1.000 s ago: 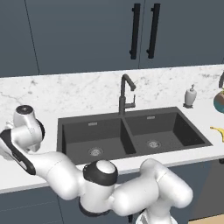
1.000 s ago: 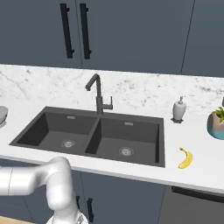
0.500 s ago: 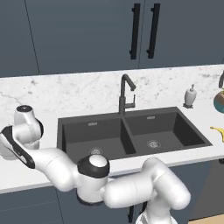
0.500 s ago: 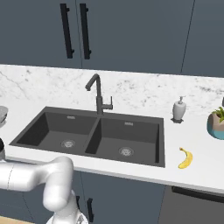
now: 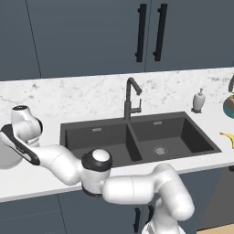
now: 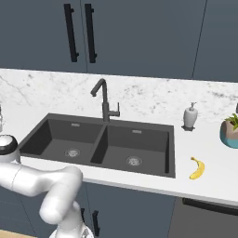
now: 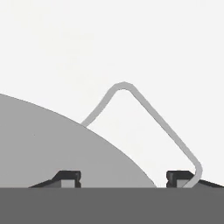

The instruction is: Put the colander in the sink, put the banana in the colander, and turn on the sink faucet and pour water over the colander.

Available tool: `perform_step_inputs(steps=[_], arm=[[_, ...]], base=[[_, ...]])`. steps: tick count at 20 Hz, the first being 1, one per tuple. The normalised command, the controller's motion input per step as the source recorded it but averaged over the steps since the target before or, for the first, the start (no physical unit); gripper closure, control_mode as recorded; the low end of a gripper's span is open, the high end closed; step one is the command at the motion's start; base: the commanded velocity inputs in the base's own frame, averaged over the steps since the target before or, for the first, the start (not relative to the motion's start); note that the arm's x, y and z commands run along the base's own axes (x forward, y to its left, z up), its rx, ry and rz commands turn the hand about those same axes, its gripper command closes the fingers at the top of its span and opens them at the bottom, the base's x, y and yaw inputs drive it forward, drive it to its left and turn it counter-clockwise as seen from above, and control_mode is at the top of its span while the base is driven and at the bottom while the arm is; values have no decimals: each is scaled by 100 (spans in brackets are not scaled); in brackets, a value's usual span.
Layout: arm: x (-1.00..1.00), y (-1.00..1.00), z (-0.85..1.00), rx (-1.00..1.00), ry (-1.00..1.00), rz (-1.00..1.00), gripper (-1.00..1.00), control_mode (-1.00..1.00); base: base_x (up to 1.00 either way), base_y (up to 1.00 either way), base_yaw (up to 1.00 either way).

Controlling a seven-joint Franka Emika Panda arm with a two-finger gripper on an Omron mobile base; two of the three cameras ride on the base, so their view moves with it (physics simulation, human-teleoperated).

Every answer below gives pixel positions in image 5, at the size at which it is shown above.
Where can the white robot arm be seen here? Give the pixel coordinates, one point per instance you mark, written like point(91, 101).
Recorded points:
point(128, 189)

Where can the black sink faucet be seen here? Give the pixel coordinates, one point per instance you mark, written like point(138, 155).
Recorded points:
point(127, 103)

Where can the black double sink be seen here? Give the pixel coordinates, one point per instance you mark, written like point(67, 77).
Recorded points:
point(170, 134)

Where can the yellow banana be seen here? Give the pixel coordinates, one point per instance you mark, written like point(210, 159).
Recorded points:
point(228, 137)

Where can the white soap dispenser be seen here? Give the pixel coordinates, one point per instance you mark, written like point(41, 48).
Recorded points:
point(198, 101)

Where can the blue-grey base cupboard door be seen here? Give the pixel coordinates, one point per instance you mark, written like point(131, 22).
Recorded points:
point(199, 189)
point(76, 214)

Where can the teal and brown kettle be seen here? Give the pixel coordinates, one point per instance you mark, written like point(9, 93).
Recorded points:
point(229, 108)

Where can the blue-grey drawer front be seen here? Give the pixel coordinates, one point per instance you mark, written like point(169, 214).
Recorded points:
point(27, 210)

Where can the dark grey appliance front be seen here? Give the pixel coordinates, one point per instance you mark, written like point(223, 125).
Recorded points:
point(225, 198)

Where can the wide blue-grey wall cupboard door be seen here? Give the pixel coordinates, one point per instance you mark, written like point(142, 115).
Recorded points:
point(88, 33)

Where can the narrow blue-grey wall cupboard door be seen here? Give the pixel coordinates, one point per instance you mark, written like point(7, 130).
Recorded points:
point(15, 36)

